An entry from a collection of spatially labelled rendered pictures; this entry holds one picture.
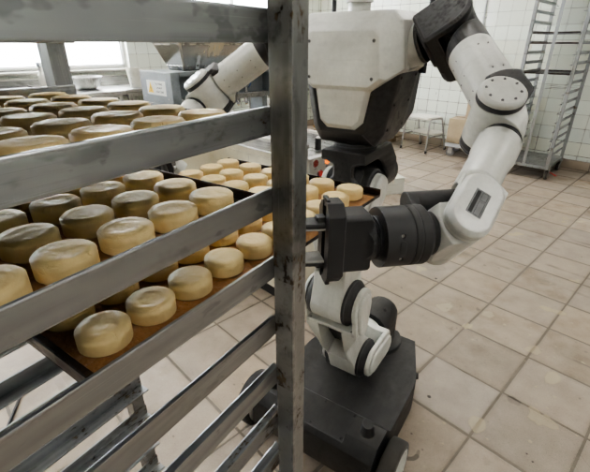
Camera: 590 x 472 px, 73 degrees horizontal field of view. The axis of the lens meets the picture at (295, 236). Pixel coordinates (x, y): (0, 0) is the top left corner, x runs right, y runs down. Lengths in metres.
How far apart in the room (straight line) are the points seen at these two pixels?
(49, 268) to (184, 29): 0.21
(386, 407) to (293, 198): 1.18
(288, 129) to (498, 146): 0.39
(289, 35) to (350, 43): 0.58
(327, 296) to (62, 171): 0.97
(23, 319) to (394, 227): 0.42
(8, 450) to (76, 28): 0.28
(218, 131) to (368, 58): 0.63
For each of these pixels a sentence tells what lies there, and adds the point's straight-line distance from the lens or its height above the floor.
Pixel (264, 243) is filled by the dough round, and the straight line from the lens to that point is 0.54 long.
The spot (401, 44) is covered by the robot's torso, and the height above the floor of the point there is 1.30.
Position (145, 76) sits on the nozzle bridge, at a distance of 2.44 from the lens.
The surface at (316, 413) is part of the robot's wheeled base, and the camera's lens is 1.47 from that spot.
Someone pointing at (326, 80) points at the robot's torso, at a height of 1.23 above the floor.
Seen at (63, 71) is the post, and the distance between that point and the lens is 0.78.
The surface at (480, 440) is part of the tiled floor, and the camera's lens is 1.78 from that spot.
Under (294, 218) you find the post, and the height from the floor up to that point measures 1.12.
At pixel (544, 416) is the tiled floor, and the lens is 1.97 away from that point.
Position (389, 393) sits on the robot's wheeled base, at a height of 0.17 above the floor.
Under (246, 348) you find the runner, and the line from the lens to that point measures 0.52.
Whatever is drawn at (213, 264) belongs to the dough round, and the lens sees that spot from 0.50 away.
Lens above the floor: 1.30
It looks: 25 degrees down
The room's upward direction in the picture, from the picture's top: straight up
